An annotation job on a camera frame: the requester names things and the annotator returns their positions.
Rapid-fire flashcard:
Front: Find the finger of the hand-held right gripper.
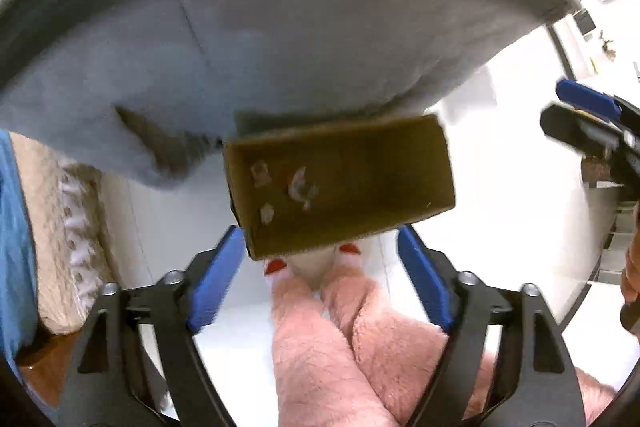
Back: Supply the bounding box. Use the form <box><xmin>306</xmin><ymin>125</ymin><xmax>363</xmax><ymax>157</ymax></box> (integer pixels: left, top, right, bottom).
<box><xmin>556</xmin><ymin>78</ymin><xmax>640</xmax><ymax>128</ymax></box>
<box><xmin>540</xmin><ymin>104</ymin><xmax>640</xmax><ymax>185</ymax></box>

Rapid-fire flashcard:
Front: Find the blue cloth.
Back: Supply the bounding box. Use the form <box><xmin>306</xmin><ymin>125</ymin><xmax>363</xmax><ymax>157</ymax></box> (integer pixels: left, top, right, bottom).
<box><xmin>0</xmin><ymin>129</ymin><xmax>40</xmax><ymax>388</ymax></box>

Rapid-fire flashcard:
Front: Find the brown cardboard box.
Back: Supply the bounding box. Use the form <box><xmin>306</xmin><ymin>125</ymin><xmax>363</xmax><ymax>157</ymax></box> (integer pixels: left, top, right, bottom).
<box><xmin>222</xmin><ymin>114</ymin><xmax>457</xmax><ymax>260</ymax></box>

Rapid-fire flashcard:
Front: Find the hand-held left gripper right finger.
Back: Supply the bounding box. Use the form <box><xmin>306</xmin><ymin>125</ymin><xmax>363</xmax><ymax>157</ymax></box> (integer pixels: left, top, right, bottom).
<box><xmin>397</xmin><ymin>225</ymin><xmax>587</xmax><ymax>427</ymax></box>

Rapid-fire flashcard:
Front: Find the person's right hand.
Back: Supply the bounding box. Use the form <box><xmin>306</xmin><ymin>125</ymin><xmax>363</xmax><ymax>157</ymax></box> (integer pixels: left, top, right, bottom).
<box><xmin>621</xmin><ymin>247</ymin><xmax>640</xmax><ymax>304</ymax></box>

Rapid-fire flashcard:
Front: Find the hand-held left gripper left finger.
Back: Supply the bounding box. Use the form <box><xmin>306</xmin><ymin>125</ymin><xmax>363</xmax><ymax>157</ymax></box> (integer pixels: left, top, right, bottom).
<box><xmin>59</xmin><ymin>225</ymin><xmax>246</xmax><ymax>427</ymax></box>

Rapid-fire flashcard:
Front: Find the white slipper with red tip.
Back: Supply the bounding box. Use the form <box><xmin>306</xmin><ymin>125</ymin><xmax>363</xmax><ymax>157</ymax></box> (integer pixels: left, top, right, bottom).
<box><xmin>334</xmin><ymin>243</ymin><xmax>363</xmax><ymax>268</ymax></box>
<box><xmin>263</xmin><ymin>257</ymin><xmax>293</xmax><ymax>280</ymax></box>

